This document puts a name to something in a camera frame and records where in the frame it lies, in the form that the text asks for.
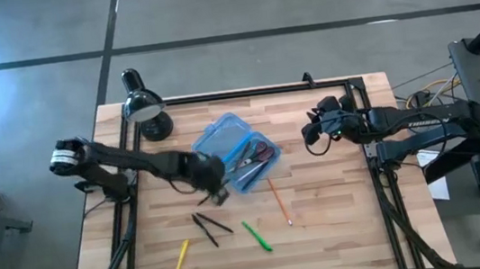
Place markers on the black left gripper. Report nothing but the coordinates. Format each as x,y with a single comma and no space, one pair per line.
205,172

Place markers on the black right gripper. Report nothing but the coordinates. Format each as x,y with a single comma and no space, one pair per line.
338,123

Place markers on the dark brown pen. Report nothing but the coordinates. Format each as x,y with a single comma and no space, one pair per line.
204,199

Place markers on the black pen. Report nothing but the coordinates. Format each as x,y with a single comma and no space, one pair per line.
205,231
215,223
254,180

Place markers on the green highlighter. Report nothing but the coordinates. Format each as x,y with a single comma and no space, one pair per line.
257,236

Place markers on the blue plastic supply box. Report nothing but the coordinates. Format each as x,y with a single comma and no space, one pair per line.
275,155

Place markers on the orange pencil with eraser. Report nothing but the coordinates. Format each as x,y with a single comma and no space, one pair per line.
279,202

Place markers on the red and black scissors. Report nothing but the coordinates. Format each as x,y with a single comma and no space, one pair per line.
265,153

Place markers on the yellow highlighter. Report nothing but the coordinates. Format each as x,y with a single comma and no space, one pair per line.
180,261

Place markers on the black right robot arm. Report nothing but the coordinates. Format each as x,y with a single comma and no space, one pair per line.
424,122

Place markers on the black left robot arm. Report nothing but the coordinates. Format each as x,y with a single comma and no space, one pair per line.
134,160

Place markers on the black power box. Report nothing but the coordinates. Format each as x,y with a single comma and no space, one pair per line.
421,99

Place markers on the black clamp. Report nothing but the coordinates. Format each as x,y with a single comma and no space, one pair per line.
308,80

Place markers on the black desk lamp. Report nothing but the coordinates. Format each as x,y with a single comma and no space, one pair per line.
143,104

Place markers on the white paper sheet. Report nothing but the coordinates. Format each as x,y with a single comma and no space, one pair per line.
439,189

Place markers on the black cart base beam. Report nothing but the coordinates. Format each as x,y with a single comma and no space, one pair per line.
451,162

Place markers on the black metal table frame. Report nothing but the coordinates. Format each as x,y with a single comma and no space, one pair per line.
240,94

